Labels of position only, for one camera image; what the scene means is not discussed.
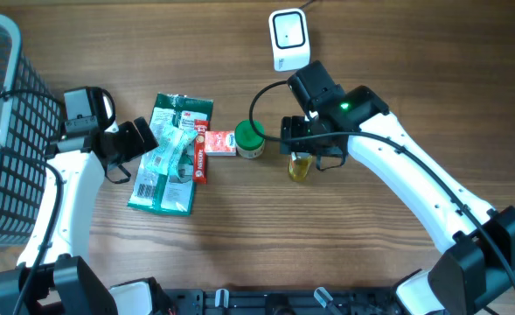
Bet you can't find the yellow oil bottle silver cap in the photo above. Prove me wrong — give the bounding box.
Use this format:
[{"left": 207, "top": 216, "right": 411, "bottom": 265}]
[{"left": 289, "top": 152, "right": 313, "bottom": 182}]

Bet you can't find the pale green snack packet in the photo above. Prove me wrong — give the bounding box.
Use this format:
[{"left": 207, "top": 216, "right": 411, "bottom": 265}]
[{"left": 145, "top": 124, "right": 198, "bottom": 176}]

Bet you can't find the green lid small jar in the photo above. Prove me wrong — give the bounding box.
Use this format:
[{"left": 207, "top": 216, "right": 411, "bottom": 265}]
[{"left": 234, "top": 120, "right": 265, "bottom": 159}]

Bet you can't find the green 3M gloves package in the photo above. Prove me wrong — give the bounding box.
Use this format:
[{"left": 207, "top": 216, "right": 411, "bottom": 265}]
[{"left": 128, "top": 94, "right": 213, "bottom": 216}]

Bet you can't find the red Nescafe coffee stick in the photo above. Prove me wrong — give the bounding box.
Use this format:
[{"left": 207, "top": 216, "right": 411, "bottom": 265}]
[{"left": 193, "top": 120, "right": 209, "bottom": 184}]

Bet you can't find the red white tissue pack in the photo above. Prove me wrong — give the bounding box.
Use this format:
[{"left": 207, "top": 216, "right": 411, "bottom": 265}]
[{"left": 205, "top": 131, "right": 237, "bottom": 156}]

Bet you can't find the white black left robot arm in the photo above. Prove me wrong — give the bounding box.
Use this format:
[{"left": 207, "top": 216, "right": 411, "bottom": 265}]
[{"left": 0, "top": 116, "right": 171, "bottom": 314}]

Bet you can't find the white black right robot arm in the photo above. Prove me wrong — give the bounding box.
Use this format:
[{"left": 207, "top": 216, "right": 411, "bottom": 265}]
[{"left": 281, "top": 82, "right": 515, "bottom": 314}]

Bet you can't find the white barcode scanner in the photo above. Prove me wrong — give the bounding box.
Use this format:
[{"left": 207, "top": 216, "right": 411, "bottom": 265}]
[{"left": 268, "top": 8, "right": 310, "bottom": 72}]

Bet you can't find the grey plastic shopping basket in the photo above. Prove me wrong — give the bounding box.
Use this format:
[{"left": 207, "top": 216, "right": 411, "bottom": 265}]
[{"left": 0, "top": 15, "right": 62, "bottom": 247}]

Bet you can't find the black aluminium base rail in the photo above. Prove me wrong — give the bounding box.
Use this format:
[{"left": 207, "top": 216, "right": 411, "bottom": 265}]
[{"left": 164, "top": 287, "right": 405, "bottom": 315}]

